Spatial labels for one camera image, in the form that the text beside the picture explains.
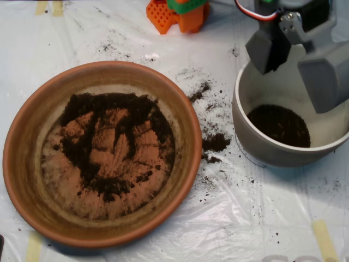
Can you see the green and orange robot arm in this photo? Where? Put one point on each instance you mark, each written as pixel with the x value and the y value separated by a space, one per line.
pixel 265 1

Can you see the terracotta clay bowl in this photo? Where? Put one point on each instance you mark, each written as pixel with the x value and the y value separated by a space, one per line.
pixel 109 236

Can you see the large spilled soil clump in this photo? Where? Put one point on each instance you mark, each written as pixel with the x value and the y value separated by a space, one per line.
pixel 216 142

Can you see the clear plastic sheet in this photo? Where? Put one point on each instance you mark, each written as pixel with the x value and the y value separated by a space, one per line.
pixel 245 218

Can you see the dark object at edge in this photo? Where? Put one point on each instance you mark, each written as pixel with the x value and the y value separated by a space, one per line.
pixel 1 244

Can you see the beige masking tape strip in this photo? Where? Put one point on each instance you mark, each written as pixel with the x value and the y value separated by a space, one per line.
pixel 324 240
pixel 58 8
pixel 41 6
pixel 34 248

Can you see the small spilled soil clump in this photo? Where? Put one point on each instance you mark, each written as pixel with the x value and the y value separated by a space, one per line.
pixel 212 159

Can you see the white ceramic pot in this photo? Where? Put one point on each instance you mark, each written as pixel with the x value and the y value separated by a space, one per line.
pixel 272 158

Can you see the elongated spilled soil clump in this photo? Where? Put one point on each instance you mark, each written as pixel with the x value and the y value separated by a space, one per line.
pixel 200 92

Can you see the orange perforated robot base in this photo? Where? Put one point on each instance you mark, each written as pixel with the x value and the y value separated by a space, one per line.
pixel 191 21

